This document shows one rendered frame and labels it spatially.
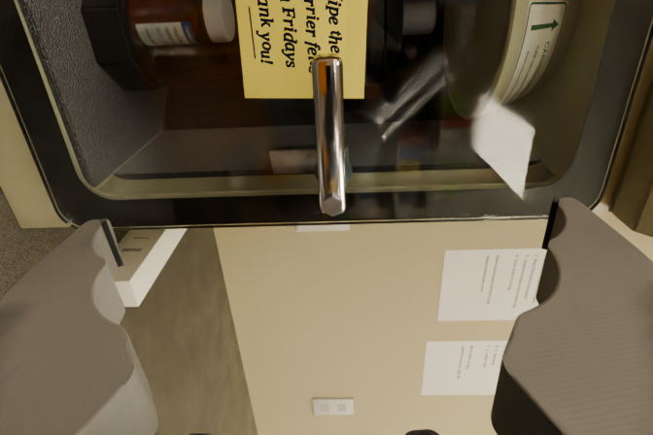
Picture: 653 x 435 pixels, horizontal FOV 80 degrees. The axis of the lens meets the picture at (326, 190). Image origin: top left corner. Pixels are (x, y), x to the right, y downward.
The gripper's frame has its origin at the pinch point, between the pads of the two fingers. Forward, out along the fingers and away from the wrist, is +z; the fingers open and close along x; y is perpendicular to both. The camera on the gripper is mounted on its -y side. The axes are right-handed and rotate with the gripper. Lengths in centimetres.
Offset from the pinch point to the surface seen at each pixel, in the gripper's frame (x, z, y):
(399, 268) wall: 12, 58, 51
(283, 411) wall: -21, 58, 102
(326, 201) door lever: -0.5, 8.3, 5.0
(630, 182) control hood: 20.8, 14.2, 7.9
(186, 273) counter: -27, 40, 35
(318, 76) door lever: -0.5, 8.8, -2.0
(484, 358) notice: 34, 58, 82
